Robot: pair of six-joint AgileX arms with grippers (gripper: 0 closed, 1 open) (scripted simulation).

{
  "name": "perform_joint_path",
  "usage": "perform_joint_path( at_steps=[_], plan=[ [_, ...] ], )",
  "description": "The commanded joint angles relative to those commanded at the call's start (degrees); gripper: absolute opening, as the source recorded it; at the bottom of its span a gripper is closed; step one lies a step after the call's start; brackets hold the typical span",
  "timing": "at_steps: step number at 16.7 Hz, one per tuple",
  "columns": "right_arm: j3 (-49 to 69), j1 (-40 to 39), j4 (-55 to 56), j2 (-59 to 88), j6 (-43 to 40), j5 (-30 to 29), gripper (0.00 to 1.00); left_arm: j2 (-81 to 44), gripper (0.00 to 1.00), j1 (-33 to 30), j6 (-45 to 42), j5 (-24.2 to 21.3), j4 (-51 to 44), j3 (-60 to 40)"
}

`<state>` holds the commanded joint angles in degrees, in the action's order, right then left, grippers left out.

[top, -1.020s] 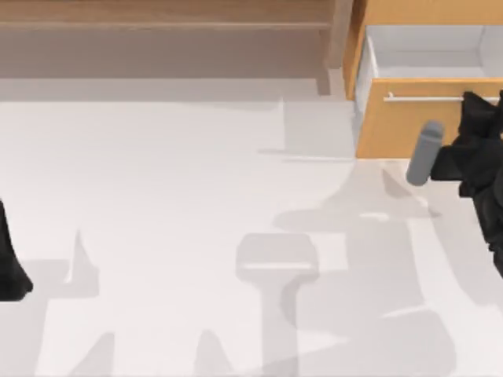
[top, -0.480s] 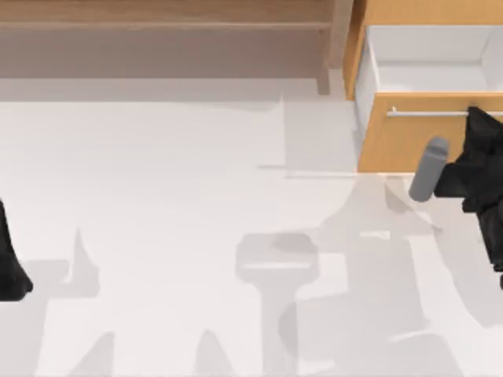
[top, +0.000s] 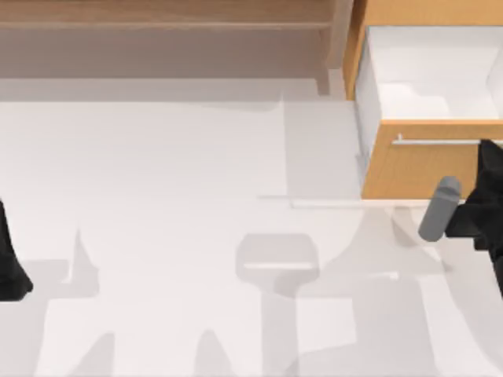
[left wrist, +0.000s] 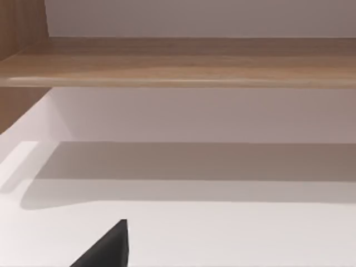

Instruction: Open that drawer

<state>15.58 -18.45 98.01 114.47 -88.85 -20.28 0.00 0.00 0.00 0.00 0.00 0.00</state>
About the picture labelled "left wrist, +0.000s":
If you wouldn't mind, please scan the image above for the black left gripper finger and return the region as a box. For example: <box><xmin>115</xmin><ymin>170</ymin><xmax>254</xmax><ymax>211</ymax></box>
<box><xmin>69</xmin><ymin>219</ymin><xmax>131</xmax><ymax>267</ymax></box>

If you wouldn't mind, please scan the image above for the wooden open shelf unit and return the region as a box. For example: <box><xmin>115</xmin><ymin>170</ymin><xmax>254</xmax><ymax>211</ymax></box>
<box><xmin>0</xmin><ymin>0</ymin><xmax>356</xmax><ymax>136</ymax></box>

